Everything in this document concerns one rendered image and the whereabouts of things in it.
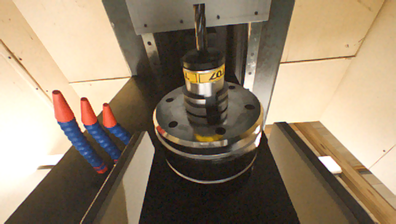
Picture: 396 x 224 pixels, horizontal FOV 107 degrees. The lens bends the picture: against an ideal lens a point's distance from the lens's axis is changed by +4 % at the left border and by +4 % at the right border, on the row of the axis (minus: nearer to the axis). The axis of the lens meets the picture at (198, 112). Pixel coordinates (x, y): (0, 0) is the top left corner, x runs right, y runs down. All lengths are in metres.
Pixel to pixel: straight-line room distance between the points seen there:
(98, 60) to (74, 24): 0.22
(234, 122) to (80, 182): 0.30
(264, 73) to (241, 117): 0.59
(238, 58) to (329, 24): 0.70
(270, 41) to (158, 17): 0.44
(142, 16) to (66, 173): 0.50
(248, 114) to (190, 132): 0.08
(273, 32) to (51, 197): 0.78
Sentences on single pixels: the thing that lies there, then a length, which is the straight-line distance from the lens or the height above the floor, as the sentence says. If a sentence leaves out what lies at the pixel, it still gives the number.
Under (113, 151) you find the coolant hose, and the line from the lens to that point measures 0.28.
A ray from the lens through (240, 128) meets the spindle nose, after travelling 0.17.
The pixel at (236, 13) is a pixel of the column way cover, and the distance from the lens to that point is 0.62.
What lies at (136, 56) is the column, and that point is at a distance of 0.73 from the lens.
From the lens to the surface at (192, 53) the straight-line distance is 0.18.
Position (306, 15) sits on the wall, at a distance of 1.18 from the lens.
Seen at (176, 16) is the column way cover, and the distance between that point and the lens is 0.61.
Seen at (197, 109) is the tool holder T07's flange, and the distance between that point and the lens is 0.18.
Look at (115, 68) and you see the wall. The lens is 1.21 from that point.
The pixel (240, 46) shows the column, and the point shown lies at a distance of 0.69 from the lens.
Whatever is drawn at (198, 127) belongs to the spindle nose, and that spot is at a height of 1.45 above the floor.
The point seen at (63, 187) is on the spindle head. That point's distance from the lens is 0.38.
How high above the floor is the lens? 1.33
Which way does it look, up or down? 37 degrees up
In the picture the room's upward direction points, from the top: 173 degrees clockwise
